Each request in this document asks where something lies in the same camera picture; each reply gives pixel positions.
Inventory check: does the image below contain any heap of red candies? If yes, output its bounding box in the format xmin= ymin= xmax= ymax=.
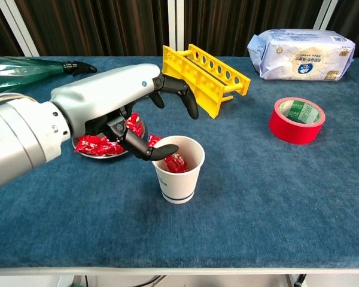
xmin=74 ymin=112 xmax=144 ymax=157

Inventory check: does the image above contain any thin black floor cable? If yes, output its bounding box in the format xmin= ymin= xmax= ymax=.
xmin=131 ymin=274 xmax=168 ymax=287

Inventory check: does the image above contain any white paper cup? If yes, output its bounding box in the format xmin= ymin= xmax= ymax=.
xmin=151 ymin=135 xmax=205 ymax=205

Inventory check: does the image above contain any red tape roll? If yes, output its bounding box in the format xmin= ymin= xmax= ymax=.
xmin=268 ymin=96 xmax=326 ymax=145

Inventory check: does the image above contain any green plastic spray bottle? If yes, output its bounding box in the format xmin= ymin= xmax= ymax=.
xmin=0 ymin=56 xmax=98 ymax=96

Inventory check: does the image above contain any yellow test tube rack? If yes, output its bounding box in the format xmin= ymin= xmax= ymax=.
xmin=162 ymin=44 xmax=252 ymax=120

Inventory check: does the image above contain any white wet wipes pack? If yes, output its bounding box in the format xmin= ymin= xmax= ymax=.
xmin=247 ymin=28 xmax=356 ymax=81

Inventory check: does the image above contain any round metal plate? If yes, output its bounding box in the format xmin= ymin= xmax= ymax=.
xmin=72 ymin=118 xmax=147 ymax=161

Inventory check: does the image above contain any blue felt table cover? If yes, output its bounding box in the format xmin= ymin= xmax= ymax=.
xmin=0 ymin=56 xmax=359 ymax=269

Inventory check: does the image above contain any black pleated curtain panel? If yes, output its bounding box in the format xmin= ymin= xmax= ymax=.
xmin=184 ymin=0 xmax=325 ymax=57
xmin=327 ymin=0 xmax=359 ymax=58
xmin=14 ymin=0 xmax=169 ymax=57
xmin=0 ymin=0 xmax=22 ymax=57

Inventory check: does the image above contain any white frame post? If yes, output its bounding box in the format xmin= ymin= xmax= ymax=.
xmin=0 ymin=0 xmax=41 ymax=57
xmin=166 ymin=0 xmax=185 ymax=57
xmin=313 ymin=0 xmax=340 ymax=30

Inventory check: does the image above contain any red candy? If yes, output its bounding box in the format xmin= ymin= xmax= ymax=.
xmin=163 ymin=153 xmax=188 ymax=174
xmin=146 ymin=133 xmax=164 ymax=149

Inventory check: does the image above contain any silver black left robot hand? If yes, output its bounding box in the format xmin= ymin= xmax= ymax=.
xmin=50 ymin=63 xmax=200 ymax=162

